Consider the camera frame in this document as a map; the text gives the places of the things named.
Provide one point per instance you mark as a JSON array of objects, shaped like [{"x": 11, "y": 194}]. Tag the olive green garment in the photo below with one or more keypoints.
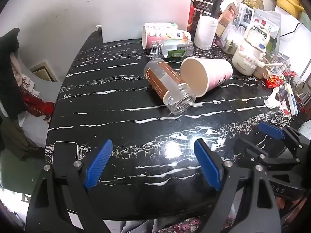
[{"x": 17, "y": 138}]

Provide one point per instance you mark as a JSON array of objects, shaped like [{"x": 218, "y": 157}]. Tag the black smartphone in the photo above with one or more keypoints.
[{"x": 63, "y": 156}]

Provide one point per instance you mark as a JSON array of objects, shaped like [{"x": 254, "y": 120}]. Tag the cream kettle with cartoon figure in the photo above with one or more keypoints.
[{"x": 250, "y": 53}]

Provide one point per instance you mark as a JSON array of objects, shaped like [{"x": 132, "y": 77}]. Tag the floral cloth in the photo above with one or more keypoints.
[{"x": 189, "y": 225}]

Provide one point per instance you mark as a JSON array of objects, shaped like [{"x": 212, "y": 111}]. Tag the gold round ornament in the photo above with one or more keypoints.
[{"x": 252, "y": 0}]

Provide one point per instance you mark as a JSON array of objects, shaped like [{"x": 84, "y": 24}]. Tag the red bottle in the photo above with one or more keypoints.
[{"x": 191, "y": 18}]

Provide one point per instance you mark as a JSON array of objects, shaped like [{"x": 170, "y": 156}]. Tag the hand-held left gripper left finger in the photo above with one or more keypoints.
[{"x": 97, "y": 166}]

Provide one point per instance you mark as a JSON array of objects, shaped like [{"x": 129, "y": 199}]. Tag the crumpled white tissue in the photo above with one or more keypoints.
[{"x": 273, "y": 99}]

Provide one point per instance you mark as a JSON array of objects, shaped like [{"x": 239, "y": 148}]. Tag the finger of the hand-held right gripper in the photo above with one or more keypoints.
[
  {"x": 250, "y": 150},
  {"x": 271, "y": 130}
]

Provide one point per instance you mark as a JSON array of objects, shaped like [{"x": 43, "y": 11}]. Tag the yellow plastic container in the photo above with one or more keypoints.
[{"x": 289, "y": 0}]

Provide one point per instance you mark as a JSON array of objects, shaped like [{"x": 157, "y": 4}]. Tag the pink and white paper cup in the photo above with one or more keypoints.
[{"x": 206, "y": 75}]

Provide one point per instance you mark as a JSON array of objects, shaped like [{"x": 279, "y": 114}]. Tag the dark garment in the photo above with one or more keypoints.
[{"x": 9, "y": 72}]

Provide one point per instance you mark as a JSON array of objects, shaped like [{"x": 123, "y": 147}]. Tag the white plastic board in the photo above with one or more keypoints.
[{"x": 143, "y": 9}]

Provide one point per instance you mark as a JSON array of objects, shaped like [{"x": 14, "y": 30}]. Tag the printed cartoon paper cup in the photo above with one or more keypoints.
[{"x": 162, "y": 32}]

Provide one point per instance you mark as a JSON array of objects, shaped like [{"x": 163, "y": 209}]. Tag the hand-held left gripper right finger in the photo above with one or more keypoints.
[{"x": 209, "y": 166}]

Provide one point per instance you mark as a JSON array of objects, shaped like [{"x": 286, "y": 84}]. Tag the clear jar with green label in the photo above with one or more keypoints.
[{"x": 171, "y": 48}]

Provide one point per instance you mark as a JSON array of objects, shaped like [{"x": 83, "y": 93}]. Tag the white packet with round logos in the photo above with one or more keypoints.
[{"x": 268, "y": 21}]

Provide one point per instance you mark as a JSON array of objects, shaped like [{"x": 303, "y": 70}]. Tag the blue and white small box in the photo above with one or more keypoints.
[{"x": 291, "y": 100}]

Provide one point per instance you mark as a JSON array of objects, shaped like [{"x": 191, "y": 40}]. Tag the clear jar with brown label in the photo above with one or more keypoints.
[{"x": 167, "y": 83}]

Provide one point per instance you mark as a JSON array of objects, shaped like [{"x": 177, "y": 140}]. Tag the red plaid cloth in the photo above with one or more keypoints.
[{"x": 36, "y": 104}]

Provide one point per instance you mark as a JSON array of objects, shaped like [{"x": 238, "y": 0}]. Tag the black and white photo packet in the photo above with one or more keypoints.
[{"x": 246, "y": 14}]

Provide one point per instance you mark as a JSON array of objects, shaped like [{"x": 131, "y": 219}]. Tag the white paper roll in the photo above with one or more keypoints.
[{"x": 205, "y": 32}]

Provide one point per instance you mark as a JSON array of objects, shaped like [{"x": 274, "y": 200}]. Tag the red candy wrapper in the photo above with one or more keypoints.
[{"x": 273, "y": 81}]

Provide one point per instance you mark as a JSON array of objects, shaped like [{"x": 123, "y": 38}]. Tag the clear acrylic box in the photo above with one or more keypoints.
[{"x": 279, "y": 60}]

